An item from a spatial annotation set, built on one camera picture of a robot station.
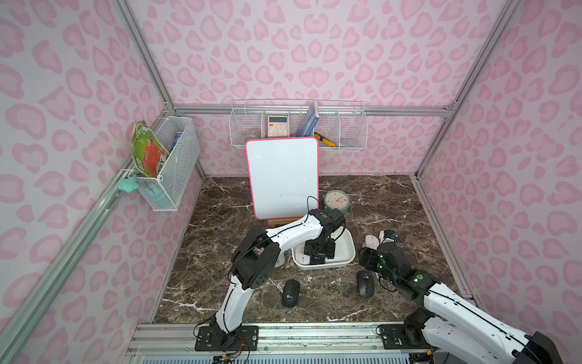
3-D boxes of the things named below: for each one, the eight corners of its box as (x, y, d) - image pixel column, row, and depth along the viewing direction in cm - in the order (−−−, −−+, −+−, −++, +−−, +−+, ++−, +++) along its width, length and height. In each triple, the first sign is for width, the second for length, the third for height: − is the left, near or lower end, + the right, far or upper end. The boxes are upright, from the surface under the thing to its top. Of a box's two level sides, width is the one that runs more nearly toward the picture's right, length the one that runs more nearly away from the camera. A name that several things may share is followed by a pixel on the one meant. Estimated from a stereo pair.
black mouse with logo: (280, 305, 82) (280, 303, 80) (286, 280, 88) (286, 277, 86) (296, 309, 81) (296, 307, 79) (301, 283, 87) (301, 281, 85)
